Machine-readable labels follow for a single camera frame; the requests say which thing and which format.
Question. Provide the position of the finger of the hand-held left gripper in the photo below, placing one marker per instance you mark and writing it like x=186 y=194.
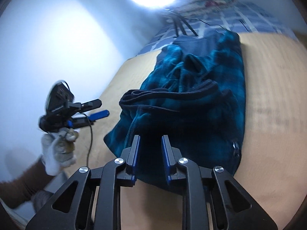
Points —
x=100 y=113
x=92 y=105

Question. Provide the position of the black tripod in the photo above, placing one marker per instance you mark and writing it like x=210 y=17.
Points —
x=177 y=26

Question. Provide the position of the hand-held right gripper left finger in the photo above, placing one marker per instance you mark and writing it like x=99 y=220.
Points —
x=135 y=163

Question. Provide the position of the teal plaid fleece jacket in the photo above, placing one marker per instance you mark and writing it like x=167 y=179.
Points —
x=203 y=112

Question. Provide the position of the person's left hand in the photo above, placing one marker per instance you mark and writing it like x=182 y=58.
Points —
x=56 y=153

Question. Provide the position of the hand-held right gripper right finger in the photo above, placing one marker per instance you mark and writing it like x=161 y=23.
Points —
x=166 y=165

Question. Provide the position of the blue patterned bedsheet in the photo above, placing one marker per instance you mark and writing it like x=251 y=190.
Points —
x=251 y=16

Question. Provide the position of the person's left forearm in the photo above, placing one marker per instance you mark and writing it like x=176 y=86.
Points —
x=21 y=184

